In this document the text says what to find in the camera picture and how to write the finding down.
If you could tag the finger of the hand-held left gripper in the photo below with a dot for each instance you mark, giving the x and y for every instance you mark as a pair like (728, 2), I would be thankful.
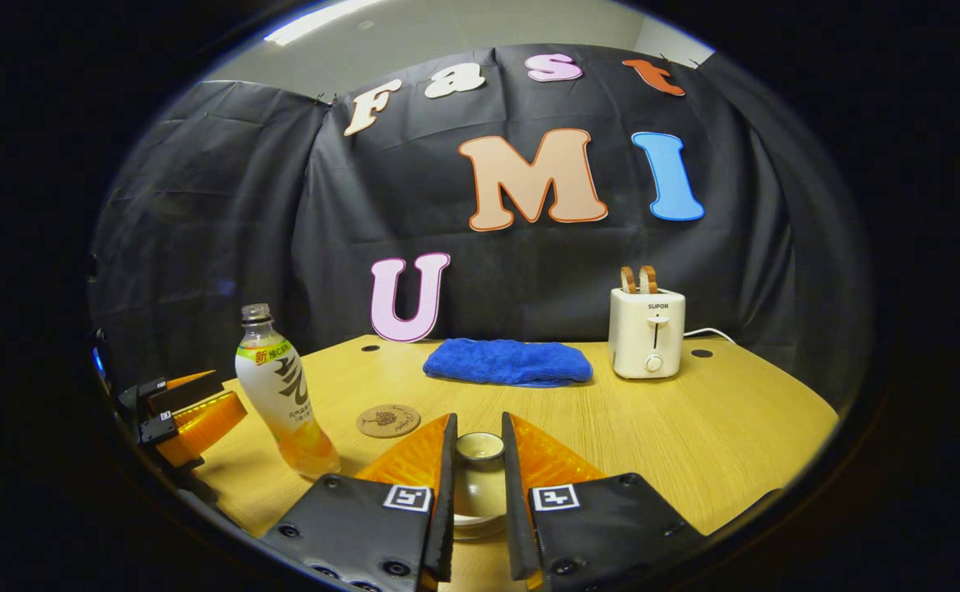
(200, 423)
(175, 390)

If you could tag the clear orange-drink water bottle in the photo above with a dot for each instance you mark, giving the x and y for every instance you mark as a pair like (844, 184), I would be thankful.
(282, 395)

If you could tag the toast slice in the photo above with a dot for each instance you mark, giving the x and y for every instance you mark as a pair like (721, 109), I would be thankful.
(628, 280)
(649, 279)

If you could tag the cream toaster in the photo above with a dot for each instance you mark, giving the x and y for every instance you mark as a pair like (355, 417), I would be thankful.
(644, 337)

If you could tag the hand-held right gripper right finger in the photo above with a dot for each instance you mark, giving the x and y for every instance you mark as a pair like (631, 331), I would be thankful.
(514, 510)

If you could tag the white teacup lid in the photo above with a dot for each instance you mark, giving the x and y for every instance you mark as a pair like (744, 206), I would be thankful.
(480, 485)

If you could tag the white porcelain teacup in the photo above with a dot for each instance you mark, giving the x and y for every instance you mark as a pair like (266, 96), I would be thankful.
(480, 520)

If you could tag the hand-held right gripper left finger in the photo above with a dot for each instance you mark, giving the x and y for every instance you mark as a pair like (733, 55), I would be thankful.
(445, 510)

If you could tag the white porcelain saucer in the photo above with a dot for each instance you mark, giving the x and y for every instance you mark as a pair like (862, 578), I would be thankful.
(480, 534)

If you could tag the round cork coaster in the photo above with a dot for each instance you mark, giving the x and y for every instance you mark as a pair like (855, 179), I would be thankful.
(387, 421)

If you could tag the black backdrop cloth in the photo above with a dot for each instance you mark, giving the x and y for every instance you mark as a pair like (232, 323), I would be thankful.
(224, 205)

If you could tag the blue folded towel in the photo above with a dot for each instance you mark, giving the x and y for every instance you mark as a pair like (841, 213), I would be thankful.
(508, 362)

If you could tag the ceiling light panel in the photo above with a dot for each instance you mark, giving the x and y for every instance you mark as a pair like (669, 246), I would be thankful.
(323, 18)

